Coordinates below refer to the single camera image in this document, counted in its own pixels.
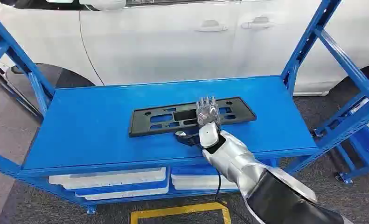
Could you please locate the white foam tray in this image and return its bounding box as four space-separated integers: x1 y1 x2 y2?
48 167 167 190

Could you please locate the white car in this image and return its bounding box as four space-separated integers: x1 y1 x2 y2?
0 0 369 97

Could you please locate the white car door handle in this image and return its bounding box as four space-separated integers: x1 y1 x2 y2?
195 19 229 33
241 16 276 30

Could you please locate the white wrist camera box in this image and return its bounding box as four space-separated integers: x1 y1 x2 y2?
199 122 219 148

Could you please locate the black car tyre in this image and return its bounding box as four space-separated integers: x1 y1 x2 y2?
5 63 95 92
326 62 369 104

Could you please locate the blue metal shelf rack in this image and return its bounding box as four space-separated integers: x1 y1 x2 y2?
0 0 369 215

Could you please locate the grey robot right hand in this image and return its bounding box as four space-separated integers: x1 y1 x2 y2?
175 96 221 146

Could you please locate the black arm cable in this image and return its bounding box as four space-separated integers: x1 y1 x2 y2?
214 168 223 202

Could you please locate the black licence plate frame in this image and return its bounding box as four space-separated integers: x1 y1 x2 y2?
129 97 257 138

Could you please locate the yellow floor tape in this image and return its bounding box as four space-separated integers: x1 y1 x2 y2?
130 202 232 224

